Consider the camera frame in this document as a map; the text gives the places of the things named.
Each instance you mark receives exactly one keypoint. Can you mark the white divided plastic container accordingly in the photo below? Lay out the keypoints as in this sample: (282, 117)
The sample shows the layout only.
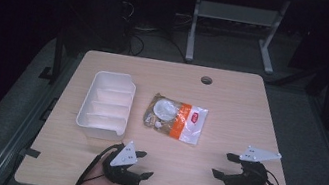
(107, 96)

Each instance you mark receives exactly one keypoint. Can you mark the dark table edge clamp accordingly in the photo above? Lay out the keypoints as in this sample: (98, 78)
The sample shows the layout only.
(30, 152)

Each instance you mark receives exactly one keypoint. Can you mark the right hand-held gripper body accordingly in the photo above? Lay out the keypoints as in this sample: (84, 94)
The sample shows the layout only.
(251, 179)

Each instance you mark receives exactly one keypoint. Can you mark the person's left hand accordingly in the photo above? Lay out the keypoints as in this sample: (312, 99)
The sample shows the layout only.
(95, 180)

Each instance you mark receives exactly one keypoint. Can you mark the white metal table frame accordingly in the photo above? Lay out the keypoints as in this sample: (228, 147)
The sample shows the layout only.
(233, 13)

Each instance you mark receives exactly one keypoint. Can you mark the clear orange snack bag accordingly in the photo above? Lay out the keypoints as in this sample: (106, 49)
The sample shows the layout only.
(181, 122)

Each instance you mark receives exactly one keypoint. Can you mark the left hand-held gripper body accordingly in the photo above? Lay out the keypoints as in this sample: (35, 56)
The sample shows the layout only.
(124, 157)

